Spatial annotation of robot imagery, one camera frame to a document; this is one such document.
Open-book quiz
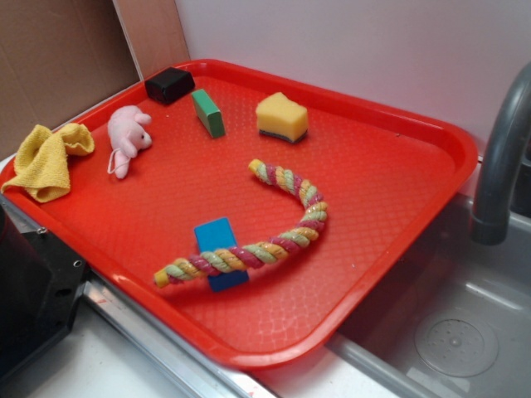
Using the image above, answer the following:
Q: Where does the brown cardboard panel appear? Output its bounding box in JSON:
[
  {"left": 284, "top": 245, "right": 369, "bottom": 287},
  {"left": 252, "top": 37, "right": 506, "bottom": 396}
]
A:
[{"left": 1, "top": 1, "right": 139, "bottom": 158}]

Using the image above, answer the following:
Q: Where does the yellow cloth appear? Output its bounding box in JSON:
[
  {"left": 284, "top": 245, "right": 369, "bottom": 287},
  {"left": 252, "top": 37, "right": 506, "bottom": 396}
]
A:
[{"left": 1, "top": 123, "right": 95, "bottom": 203}]

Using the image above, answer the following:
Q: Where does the grey faucet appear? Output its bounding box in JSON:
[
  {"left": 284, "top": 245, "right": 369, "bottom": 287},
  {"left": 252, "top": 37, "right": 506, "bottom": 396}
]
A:
[{"left": 470, "top": 65, "right": 530, "bottom": 245}]

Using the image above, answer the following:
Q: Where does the black rectangular block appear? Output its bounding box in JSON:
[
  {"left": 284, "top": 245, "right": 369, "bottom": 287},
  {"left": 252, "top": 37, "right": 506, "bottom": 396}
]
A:
[{"left": 144, "top": 67, "right": 195, "bottom": 104}]

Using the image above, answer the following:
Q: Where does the red plastic tray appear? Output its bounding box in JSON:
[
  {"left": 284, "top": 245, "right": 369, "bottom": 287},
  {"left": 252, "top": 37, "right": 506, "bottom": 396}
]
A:
[{"left": 6, "top": 60, "right": 477, "bottom": 370}]

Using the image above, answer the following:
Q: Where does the yellow sponge with grey base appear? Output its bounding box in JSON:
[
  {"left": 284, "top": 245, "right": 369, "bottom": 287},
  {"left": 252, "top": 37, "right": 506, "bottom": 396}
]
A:
[{"left": 256, "top": 92, "right": 309, "bottom": 143}]

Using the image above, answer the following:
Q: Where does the multicolour twisted rope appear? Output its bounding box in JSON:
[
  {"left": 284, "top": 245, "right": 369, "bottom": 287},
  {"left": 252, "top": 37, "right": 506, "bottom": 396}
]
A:
[{"left": 153, "top": 158, "right": 329, "bottom": 289}]

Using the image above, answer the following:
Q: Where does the green rectangular block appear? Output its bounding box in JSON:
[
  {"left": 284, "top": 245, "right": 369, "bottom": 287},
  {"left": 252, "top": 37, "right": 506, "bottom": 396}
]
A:
[{"left": 192, "top": 90, "right": 226, "bottom": 138}]

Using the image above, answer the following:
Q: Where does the pink plush toy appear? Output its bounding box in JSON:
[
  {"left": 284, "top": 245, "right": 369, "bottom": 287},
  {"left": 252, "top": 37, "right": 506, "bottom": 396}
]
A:
[{"left": 107, "top": 105, "right": 153, "bottom": 179}]

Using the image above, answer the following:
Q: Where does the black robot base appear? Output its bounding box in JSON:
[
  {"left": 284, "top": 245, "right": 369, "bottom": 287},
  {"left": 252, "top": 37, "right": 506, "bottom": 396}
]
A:
[{"left": 1, "top": 210, "right": 88, "bottom": 381}]

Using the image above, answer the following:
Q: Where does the grey sink basin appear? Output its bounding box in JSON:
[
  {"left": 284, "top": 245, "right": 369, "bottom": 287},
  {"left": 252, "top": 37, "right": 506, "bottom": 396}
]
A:
[{"left": 328, "top": 196, "right": 530, "bottom": 397}]

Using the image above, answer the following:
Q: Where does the blue rectangular block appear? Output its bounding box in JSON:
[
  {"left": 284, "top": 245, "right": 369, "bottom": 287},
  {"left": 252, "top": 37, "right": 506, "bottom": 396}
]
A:
[{"left": 194, "top": 217, "right": 249, "bottom": 293}]

